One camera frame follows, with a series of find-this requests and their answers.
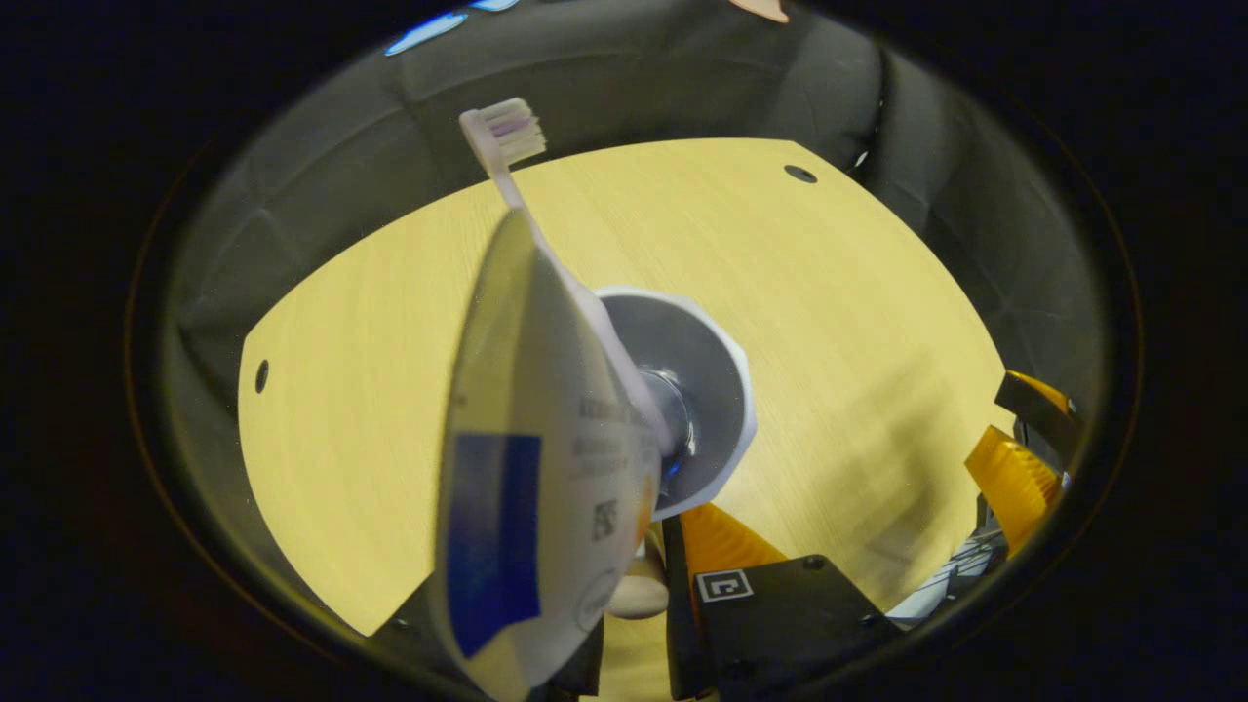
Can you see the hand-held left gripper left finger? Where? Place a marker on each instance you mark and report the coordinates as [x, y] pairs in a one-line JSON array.
[[583, 663]]

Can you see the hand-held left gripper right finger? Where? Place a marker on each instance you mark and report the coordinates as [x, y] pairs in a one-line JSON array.
[[780, 624]]

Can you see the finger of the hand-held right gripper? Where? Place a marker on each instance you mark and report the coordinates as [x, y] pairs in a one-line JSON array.
[[1038, 400], [1014, 487]]

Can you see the white toothpaste tube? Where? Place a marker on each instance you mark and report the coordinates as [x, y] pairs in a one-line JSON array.
[[536, 390]]

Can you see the white toothbrush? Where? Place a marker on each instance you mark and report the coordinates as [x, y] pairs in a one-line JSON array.
[[502, 132]]

